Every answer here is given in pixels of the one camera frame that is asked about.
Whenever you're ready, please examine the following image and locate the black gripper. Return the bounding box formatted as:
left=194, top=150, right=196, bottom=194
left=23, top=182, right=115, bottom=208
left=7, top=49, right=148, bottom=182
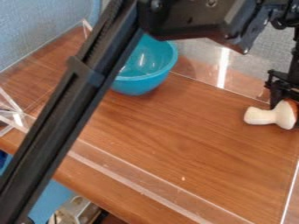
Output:
left=266, top=39, right=299, bottom=109

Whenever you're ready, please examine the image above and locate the white brown toy mushroom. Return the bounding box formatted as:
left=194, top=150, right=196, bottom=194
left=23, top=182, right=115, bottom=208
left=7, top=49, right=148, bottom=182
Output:
left=243, top=99, right=298, bottom=130

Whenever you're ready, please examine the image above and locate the blue plastic bowl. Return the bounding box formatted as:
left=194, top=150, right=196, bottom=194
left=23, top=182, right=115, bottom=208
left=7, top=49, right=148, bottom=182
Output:
left=111, top=35, right=179, bottom=95

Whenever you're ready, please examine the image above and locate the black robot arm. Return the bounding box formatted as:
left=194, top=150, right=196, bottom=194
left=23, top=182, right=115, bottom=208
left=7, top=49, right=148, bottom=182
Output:
left=136, top=0, right=299, bottom=107

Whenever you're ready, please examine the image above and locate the clear acrylic back barrier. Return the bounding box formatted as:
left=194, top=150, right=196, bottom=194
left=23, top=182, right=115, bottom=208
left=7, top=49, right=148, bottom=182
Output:
left=172, top=39, right=290, bottom=104

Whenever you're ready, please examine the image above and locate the clear acrylic barrier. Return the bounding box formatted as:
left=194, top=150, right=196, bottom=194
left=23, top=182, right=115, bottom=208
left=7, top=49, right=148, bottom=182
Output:
left=172, top=39, right=290, bottom=104
left=0, top=109, right=255, bottom=224

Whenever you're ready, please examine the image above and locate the clear acrylic front barrier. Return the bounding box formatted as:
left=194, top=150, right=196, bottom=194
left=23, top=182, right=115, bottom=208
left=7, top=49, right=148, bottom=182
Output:
left=0, top=109, right=255, bottom=224

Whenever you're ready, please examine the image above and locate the dark blue metal post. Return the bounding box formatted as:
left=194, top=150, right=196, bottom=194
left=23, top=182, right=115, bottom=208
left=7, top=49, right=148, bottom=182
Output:
left=0, top=0, right=143, bottom=224

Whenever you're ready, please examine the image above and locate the clear acrylic corner bracket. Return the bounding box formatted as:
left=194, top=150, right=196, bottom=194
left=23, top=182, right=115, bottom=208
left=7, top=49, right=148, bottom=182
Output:
left=82, top=19, right=92, bottom=32

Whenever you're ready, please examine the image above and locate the clear acrylic left bracket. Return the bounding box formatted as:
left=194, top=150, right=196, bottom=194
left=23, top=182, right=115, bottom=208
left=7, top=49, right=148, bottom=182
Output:
left=0, top=88, right=27, bottom=137

